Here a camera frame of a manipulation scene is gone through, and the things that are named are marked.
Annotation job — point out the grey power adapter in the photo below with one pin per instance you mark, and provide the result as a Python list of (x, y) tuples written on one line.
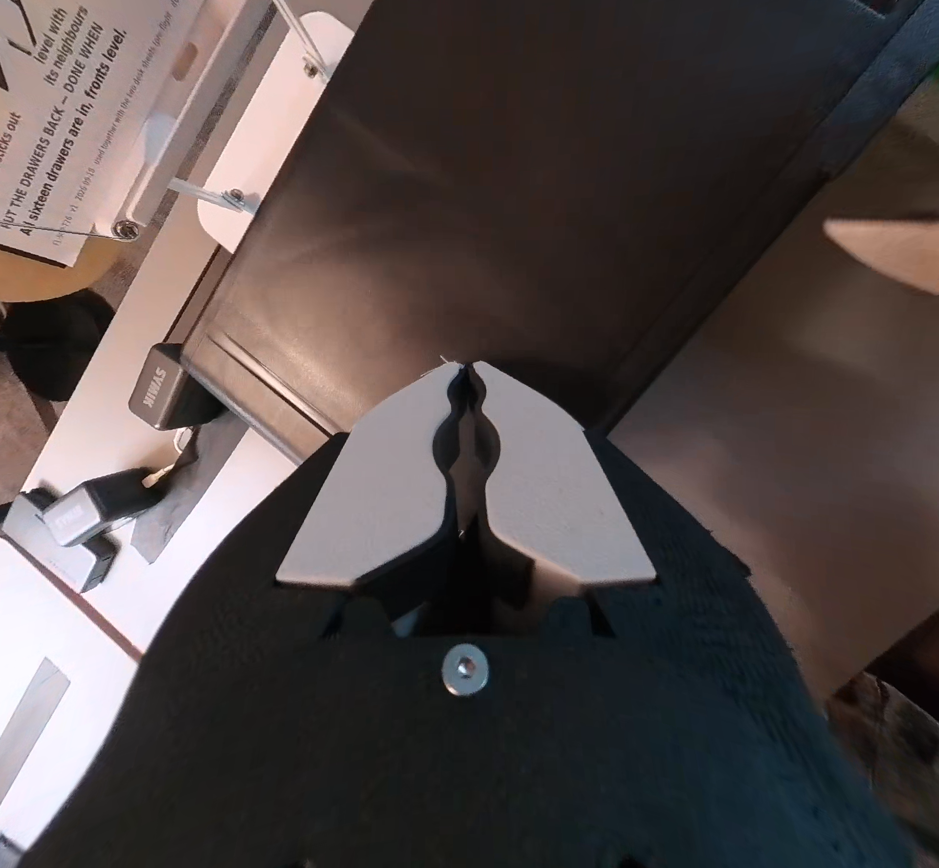
[(158, 387), (99, 508), (51, 549)]

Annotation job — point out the grey tape patch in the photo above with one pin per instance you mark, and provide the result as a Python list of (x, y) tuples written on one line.
[(29, 728), (169, 508)]

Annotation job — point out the cardboard box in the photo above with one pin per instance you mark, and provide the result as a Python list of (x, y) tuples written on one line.
[(770, 479)]

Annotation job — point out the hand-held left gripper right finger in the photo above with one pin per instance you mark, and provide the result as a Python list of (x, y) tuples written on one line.
[(565, 486)]

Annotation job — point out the white metal sheet stand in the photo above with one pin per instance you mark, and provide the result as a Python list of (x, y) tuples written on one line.
[(271, 112)]

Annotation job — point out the black drawer cabinet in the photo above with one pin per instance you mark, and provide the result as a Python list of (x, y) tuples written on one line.
[(550, 149)]

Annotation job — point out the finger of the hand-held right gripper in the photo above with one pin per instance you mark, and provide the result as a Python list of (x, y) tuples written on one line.
[(891, 248)]

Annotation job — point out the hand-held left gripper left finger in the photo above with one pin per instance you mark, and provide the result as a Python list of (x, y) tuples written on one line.
[(367, 494)]

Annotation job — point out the white printed task sheet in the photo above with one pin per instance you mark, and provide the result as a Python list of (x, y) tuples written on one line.
[(95, 75)]

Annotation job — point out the round tan stool seat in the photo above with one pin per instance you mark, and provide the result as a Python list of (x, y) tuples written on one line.
[(51, 277)]

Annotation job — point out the round black object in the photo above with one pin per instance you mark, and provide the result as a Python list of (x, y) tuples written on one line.
[(59, 347)]

